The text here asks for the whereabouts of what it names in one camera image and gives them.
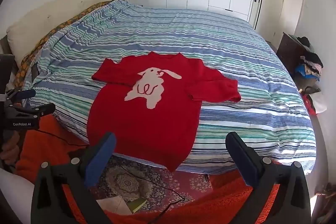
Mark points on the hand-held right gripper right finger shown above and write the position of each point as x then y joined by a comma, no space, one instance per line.
244,163

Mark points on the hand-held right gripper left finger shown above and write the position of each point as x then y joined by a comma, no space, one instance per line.
101,161

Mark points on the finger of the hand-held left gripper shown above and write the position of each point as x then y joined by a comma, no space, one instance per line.
25,94
44,109

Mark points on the red sweater with white rabbit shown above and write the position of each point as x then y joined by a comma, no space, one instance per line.
147,129

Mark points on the pile of clothes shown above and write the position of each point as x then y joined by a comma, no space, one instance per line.
309,69

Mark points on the person's left hand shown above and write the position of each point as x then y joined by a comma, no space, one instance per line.
10,150

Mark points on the patterned rug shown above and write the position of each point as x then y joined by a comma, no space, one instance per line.
126,182

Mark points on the white paper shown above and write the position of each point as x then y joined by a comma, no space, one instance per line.
113,204

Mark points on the green book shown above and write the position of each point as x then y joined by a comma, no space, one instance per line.
137,204

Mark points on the orange patterned bedsheet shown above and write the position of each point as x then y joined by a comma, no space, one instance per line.
50,35

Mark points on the cream padded headboard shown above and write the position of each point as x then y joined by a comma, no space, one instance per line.
39,22

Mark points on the white cloth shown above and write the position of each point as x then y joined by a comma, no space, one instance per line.
13,200

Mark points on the dark wooden nightstand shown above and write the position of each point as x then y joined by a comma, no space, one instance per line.
288,50

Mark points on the blue green striped blanket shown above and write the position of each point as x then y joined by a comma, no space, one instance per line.
210,37

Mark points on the dark wooden bed frame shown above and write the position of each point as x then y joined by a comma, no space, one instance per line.
4,44

